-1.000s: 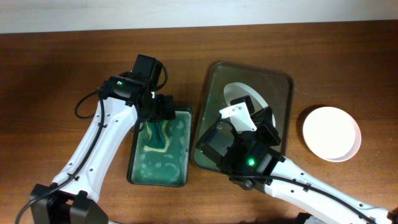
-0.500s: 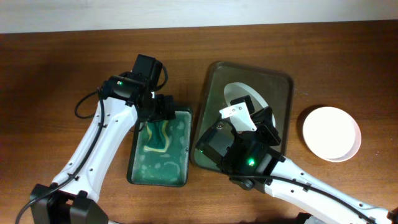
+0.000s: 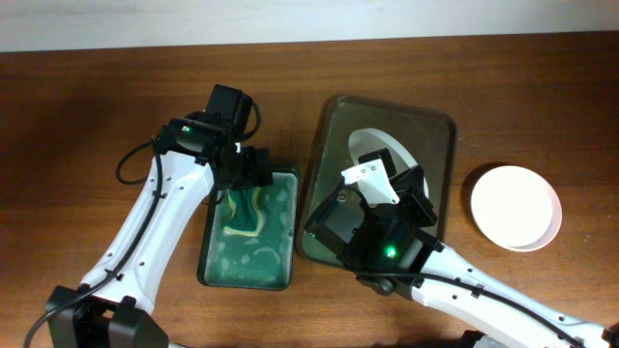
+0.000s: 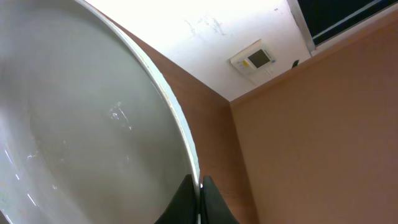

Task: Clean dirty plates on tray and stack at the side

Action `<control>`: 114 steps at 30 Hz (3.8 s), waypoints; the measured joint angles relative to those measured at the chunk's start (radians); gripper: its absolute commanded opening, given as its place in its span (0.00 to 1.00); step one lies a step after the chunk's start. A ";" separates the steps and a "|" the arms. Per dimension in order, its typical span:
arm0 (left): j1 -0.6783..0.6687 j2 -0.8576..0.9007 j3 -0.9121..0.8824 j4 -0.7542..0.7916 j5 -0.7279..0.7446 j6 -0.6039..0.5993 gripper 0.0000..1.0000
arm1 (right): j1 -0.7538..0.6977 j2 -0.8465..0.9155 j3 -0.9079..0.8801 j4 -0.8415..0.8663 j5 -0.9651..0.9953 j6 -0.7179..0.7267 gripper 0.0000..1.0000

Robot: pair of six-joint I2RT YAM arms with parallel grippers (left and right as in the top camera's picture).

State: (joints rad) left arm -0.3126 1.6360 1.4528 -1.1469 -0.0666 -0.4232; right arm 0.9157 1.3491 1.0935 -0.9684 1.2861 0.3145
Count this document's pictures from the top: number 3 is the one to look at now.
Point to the green water tray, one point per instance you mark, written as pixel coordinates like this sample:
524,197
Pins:
263,262

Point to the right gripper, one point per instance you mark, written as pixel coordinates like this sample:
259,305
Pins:
408,188

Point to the white plate stained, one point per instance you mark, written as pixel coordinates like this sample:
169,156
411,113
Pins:
494,193
535,221
369,140

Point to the white plate top stained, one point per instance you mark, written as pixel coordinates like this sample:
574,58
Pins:
535,221

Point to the green yellow sponge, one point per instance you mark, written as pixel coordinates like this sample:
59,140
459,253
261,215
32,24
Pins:
246,217

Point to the white plate bottom stained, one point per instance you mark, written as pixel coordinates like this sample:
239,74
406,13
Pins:
369,140

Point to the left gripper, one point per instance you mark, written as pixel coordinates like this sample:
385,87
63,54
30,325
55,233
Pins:
259,170

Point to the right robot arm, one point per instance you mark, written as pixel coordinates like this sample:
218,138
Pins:
443,280

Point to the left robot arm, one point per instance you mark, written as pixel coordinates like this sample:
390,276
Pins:
195,156

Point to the dark brown serving tray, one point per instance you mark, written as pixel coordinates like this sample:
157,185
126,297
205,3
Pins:
429,136

